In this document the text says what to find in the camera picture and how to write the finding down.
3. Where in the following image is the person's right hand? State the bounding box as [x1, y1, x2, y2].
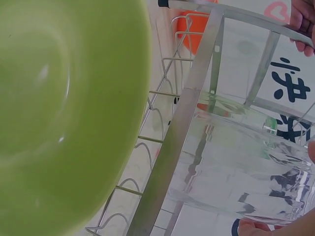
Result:
[237, 139, 315, 236]

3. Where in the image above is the person's left hand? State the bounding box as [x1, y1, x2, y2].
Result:
[288, 0, 315, 59]

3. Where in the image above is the clear drinking glass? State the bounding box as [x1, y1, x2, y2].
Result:
[166, 89, 315, 227]

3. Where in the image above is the metal dish rack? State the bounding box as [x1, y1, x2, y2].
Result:
[85, 0, 315, 236]

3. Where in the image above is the orange plastic bowl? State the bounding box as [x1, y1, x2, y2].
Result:
[175, 10, 210, 56]

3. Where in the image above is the green plastic bowl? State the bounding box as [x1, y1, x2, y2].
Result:
[0, 0, 155, 236]

